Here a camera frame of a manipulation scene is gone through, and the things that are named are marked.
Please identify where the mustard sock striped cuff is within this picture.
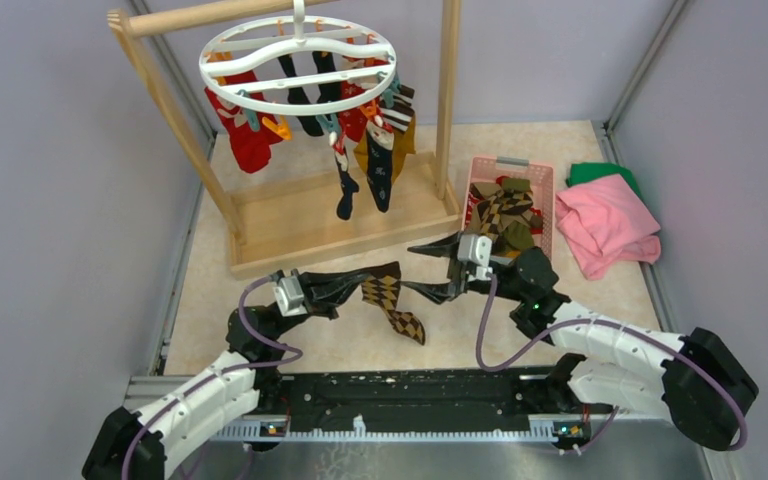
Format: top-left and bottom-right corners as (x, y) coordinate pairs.
(379, 84), (415, 133)

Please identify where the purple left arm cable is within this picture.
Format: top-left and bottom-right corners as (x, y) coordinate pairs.
(120, 278), (306, 480)

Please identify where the white round clip hanger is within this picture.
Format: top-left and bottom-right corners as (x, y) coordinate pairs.
(198, 1), (398, 117)

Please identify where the pink folded cloth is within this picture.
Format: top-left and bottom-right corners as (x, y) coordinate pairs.
(555, 174), (662, 280)

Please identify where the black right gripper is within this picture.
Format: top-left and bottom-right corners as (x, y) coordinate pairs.
(400, 232), (526, 304)

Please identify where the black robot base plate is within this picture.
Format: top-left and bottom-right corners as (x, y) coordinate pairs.
(245, 367), (611, 436)

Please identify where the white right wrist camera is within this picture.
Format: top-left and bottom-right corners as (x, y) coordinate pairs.
(456, 234), (493, 281)

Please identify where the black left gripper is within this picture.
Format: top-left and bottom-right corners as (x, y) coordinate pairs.
(269, 268), (371, 340)

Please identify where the green striped sock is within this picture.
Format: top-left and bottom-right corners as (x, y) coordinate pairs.
(496, 176), (543, 258)

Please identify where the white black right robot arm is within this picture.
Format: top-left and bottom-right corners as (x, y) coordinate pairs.
(408, 232), (759, 451)

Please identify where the black hanging sock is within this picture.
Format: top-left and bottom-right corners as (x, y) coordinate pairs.
(278, 51), (341, 137)

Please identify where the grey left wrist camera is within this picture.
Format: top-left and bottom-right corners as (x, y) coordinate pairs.
(273, 272), (308, 317)

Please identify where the argyle patterned sock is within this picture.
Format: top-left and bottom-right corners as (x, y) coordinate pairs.
(361, 262), (426, 345)
(477, 190), (503, 256)

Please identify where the pink perforated plastic basket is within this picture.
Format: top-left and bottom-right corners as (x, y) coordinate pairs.
(463, 156), (554, 262)

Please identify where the navy sock red cuff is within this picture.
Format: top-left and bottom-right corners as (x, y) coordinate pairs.
(366, 121), (395, 213)

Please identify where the wooden hanger stand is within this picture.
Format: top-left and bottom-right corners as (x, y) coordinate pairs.
(107, 1), (461, 278)

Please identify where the navy blue sock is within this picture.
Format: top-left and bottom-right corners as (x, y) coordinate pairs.
(328, 131), (359, 221)

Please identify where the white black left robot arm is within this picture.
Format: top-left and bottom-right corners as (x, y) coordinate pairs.
(81, 268), (370, 479)

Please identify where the green folded cloth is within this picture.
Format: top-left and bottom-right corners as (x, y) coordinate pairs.
(565, 162), (643, 199)

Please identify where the red bear sock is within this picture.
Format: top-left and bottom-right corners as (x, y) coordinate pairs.
(204, 87), (283, 174)

